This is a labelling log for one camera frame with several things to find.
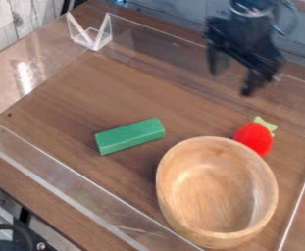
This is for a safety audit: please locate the green rectangular block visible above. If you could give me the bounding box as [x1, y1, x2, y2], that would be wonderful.
[94, 118, 165, 155]

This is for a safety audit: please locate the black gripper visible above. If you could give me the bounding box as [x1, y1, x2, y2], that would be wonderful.
[205, 14, 284, 96]

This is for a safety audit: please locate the clear acrylic corner bracket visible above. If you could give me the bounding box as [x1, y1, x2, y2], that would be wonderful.
[66, 13, 113, 51]

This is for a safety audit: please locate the clear acrylic front wall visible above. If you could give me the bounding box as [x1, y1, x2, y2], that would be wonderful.
[0, 122, 204, 251]

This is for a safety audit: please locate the red toy strawberry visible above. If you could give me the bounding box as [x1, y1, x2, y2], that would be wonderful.
[233, 116, 277, 157]

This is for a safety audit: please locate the clear acrylic back wall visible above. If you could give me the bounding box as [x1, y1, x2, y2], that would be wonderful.
[107, 15, 305, 137]

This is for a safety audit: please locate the clear acrylic wall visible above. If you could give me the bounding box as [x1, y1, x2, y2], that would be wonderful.
[0, 122, 204, 251]
[107, 15, 305, 137]

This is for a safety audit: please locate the black clamp under table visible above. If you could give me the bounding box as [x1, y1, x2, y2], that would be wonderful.
[0, 213, 58, 251]

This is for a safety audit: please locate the wooden bowl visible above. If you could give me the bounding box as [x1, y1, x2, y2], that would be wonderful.
[156, 136, 277, 249]

